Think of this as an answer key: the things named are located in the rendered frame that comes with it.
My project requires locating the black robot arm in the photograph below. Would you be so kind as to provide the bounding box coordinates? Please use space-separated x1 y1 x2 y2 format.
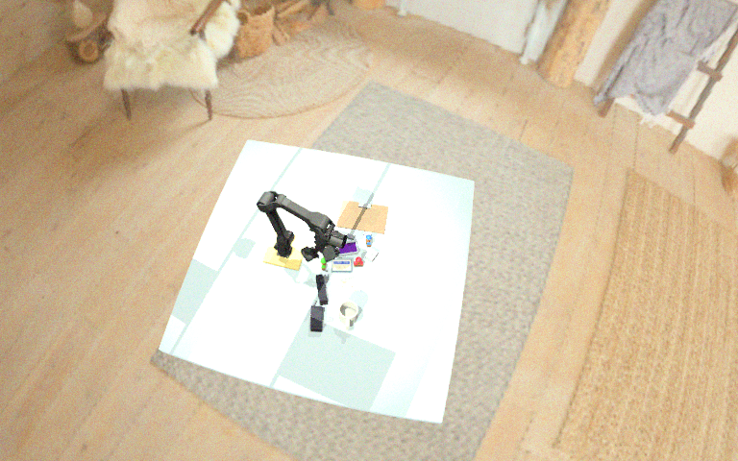
257 190 347 262

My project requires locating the purple ink pad in grey tin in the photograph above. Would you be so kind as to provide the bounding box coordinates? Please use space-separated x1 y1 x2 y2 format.
338 241 358 256

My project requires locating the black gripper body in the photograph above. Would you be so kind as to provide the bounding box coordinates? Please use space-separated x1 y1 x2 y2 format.
301 235 328 263

